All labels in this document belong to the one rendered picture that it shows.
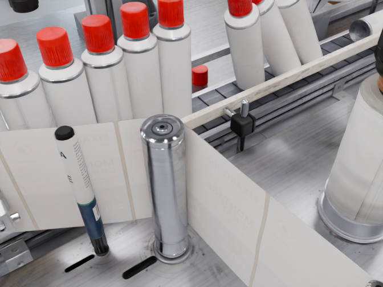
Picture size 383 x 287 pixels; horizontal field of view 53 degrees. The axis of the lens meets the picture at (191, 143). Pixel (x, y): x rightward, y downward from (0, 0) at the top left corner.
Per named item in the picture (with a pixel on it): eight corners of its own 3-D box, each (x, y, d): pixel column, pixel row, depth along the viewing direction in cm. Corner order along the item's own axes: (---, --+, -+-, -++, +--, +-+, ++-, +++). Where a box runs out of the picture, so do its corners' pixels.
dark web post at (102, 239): (98, 259, 44) (57, 139, 31) (92, 249, 45) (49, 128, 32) (111, 251, 45) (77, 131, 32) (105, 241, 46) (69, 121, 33)
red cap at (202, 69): (189, 79, 80) (188, 65, 78) (204, 75, 81) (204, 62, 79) (195, 87, 78) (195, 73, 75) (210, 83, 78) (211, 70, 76)
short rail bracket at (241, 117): (237, 167, 61) (244, 108, 53) (226, 156, 63) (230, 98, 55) (253, 159, 62) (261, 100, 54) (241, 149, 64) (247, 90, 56)
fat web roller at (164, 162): (166, 272, 43) (151, 152, 30) (146, 243, 45) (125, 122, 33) (199, 251, 44) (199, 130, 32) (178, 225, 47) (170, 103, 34)
